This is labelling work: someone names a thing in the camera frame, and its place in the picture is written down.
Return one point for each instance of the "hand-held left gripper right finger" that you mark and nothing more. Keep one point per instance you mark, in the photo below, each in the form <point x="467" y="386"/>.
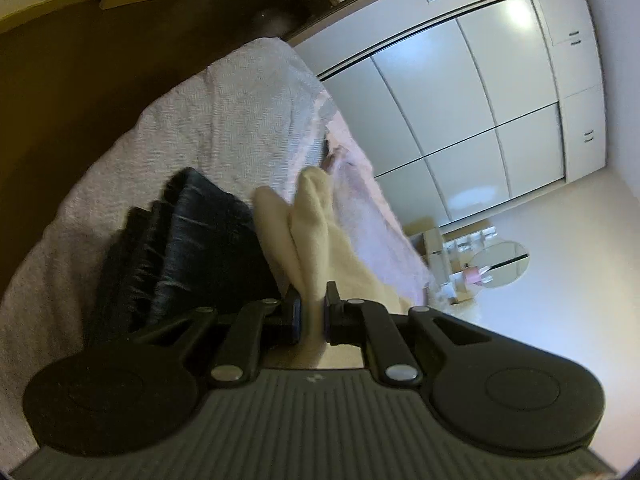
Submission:
<point x="327" y="315"/>

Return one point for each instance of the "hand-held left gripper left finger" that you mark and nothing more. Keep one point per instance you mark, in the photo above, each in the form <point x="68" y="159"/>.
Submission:
<point x="295" y="312"/>

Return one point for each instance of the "cream garment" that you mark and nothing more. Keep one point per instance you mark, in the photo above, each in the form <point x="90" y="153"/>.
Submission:
<point x="310" y="230"/>

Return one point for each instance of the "dark folded garment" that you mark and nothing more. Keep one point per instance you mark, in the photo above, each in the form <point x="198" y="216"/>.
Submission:
<point x="200" y="240"/>

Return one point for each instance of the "pink container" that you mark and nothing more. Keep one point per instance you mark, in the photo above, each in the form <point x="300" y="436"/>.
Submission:
<point x="470" y="275"/>

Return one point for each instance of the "round mirror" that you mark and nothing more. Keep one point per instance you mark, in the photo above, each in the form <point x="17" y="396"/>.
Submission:
<point x="500" y="265"/>

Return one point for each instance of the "white wardrobe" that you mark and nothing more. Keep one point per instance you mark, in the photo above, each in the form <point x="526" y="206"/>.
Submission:
<point x="450" y="110"/>

